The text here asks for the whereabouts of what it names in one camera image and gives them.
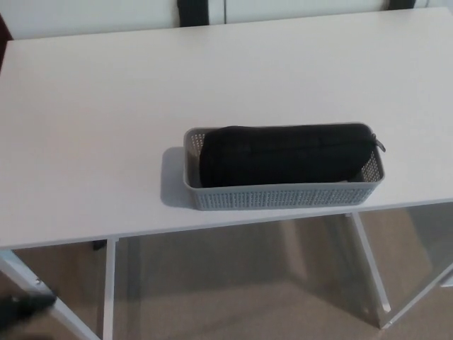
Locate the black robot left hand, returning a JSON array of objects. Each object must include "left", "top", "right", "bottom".
[{"left": 0, "top": 292, "right": 58, "bottom": 324}]

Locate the black fabric pencil case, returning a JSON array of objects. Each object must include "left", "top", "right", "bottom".
[{"left": 198, "top": 122, "right": 387, "bottom": 188}]

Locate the dark brown panel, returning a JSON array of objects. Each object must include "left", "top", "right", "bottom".
[{"left": 0, "top": 12, "right": 13, "bottom": 74}]

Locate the grey perforated plastic basket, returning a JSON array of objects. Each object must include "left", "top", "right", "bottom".
[{"left": 182, "top": 121, "right": 387, "bottom": 213}]

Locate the white cabinet row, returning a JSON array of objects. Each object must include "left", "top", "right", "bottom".
[{"left": 0, "top": 0, "right": 453, "bottom": 42}]

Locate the black vertical strip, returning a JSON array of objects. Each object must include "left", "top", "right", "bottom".
[
  {"left": 389, "top": 0, "right": 416, "bottom": 12},
  {"left": 176, "top": 0, "right": 211, "bottom": 28}
]

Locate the white metal table leg frame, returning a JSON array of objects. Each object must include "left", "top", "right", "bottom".
[
  {"left": 344, "top": 211, "right": 453, "bottom": 331},
  {"left": 0, "top": 238, "right": 118, "bottom": 340}
]

